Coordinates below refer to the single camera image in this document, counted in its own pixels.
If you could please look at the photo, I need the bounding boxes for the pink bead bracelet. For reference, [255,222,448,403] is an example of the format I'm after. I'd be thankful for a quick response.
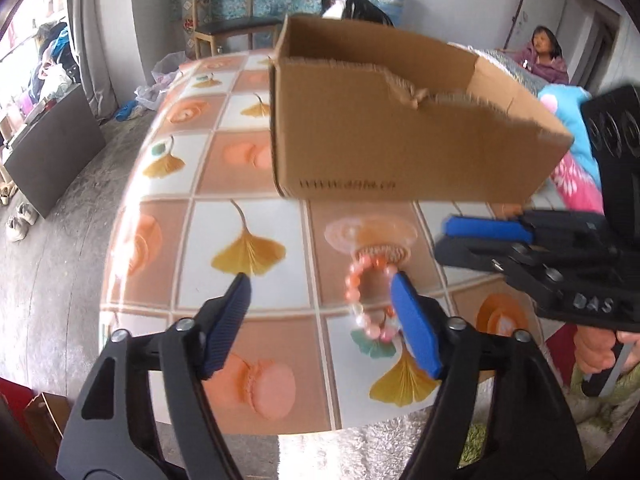
[344,252,402,344]

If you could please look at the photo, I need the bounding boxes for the brown cardboard box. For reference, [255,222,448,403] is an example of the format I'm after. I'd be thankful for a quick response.
[270,14,573,203]

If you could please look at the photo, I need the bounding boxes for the right hand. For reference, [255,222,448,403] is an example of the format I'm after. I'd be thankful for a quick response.
[574,326,639,374]

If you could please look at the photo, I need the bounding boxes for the pink floral blanket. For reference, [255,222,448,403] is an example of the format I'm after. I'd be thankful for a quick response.
[551,153,603,214]

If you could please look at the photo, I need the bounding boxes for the light blue pillow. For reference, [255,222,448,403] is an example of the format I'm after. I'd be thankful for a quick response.
[537,84,601,188]

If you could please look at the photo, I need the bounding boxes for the patterned tablecloth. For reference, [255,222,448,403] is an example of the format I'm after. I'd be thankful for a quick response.
[100,51,558,434]

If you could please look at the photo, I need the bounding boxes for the seated woman in purple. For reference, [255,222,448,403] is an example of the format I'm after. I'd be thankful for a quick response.
[500,25,568,84]

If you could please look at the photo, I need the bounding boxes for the white door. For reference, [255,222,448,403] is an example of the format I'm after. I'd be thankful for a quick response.
[504,0,565,50]

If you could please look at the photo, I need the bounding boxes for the grey board panel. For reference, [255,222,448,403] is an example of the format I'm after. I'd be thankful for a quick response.
[3,84,106,217]

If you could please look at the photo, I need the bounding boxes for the black haired person in white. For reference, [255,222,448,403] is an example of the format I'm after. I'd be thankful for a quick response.
[321,0,394,26]

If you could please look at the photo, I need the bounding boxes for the white plastic bag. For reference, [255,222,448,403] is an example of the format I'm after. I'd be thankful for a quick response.
[134,51,188,110]

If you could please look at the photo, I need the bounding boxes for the wooden chair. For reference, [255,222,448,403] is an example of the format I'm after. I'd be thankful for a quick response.
[190,0,283,60]

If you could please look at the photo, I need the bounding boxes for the black camera box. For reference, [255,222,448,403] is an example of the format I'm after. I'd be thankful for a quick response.
[580,84,639,246]

